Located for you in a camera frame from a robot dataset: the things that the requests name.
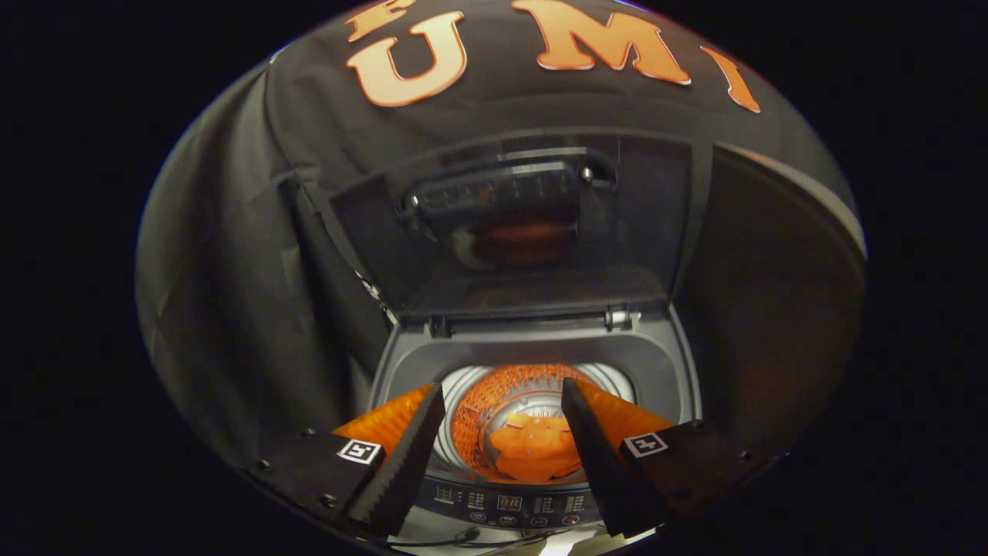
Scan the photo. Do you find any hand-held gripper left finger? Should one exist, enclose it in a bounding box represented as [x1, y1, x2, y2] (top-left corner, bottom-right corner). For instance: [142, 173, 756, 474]
[243, 382, 447, 540]

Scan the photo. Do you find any grey washing machine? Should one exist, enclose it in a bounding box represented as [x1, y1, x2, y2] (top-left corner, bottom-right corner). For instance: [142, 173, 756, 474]
[367, 303, 705, 545]

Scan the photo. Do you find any black and white striped cord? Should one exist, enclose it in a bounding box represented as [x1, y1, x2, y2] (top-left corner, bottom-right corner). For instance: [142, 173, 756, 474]
[354, 269, 400, 327]

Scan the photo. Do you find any black backdrop cloth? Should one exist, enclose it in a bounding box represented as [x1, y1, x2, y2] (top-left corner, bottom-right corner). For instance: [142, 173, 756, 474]
[135, 0, 858, 472]

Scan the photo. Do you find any yellow polo shirt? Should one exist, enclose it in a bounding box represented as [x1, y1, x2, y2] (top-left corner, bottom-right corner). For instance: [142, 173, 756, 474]
[486, 411, 585, 484]

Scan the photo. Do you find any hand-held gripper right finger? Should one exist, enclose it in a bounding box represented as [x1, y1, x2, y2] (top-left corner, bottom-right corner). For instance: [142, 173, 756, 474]
[560, 377, 784, 540]

